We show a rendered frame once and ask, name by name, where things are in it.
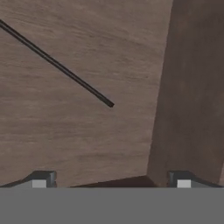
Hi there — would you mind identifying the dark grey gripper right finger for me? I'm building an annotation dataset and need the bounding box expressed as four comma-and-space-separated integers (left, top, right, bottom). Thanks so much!
166, 170, 224, 188

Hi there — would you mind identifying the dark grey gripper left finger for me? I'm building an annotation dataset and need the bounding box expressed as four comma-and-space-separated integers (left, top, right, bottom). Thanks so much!
0, 170, 58, 188

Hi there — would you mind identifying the black ladle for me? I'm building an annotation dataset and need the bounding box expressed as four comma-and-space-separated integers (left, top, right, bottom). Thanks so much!
0, 18, 116, 109

